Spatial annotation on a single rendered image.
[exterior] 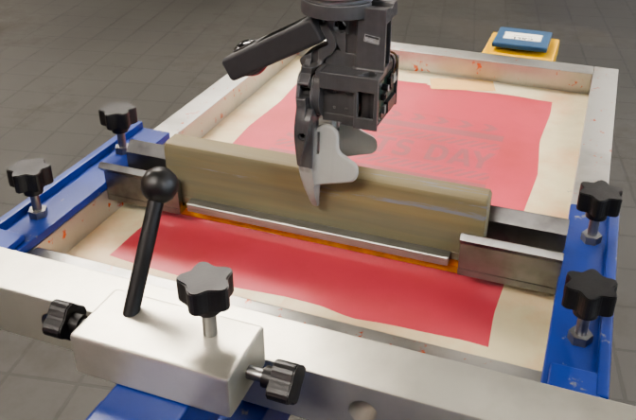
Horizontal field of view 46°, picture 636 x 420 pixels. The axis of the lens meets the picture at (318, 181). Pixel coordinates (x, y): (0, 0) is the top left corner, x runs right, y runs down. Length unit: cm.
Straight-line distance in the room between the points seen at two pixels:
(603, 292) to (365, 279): 26
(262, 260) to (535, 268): 28
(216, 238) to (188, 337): 33
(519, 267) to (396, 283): 13
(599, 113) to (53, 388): 154
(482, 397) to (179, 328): 22
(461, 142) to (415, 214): 34
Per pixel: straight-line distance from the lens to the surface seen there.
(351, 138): 79
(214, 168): 82
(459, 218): 75
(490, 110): 119
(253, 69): 74
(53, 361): 221
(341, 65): 71
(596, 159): 100
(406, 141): 107
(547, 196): 97
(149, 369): 54
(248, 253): 83
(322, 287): 78
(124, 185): 89
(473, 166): 102
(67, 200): 88
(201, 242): 85
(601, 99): 118
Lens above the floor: 143
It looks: 29 degrees down
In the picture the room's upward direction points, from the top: straight up
